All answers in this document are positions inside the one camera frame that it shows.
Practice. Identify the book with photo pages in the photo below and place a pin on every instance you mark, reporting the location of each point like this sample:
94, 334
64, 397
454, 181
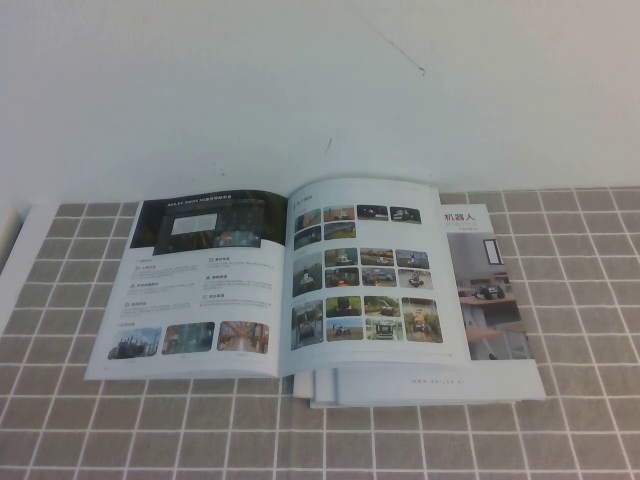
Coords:
200, 280

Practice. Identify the white stacked booklet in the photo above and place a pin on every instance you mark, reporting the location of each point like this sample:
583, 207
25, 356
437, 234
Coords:
325, 387
302, 385

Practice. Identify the brochure with robot office cover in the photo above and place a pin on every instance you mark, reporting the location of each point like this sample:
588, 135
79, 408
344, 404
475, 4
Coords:
490, 300

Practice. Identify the grey white-grid tablecloth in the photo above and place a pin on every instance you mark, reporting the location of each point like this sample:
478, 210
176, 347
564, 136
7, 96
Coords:
320, 440

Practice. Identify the beige wooden strip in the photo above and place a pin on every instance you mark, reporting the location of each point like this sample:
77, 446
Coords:
7, 235

